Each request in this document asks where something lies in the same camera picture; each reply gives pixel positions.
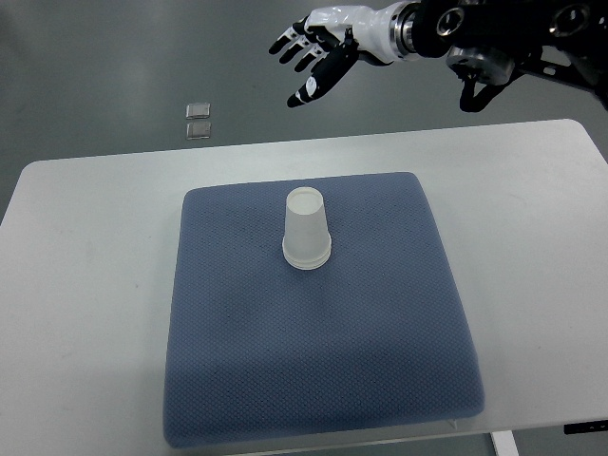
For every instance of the upper metal floor plate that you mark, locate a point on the upper metal floor plate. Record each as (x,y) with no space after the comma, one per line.
(200,110)

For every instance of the white table leg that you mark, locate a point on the white table leg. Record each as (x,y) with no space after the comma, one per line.
(504,443)

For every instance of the black table control panel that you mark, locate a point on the black table control panel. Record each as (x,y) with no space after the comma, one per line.
(585,427)

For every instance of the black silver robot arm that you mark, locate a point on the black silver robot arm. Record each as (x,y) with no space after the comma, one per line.
(487,44)

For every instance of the white paper cup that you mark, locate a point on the white paper cup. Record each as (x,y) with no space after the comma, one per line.
(307,264)
(306,233)

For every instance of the white paper cup on mat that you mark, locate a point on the white paper cup on mat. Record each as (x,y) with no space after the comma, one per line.
(307,264)

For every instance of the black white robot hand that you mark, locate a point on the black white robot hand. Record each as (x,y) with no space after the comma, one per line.
(315,35)

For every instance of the blue textured cushion mat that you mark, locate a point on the blue textured cushion mat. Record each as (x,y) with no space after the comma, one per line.
(257,349)

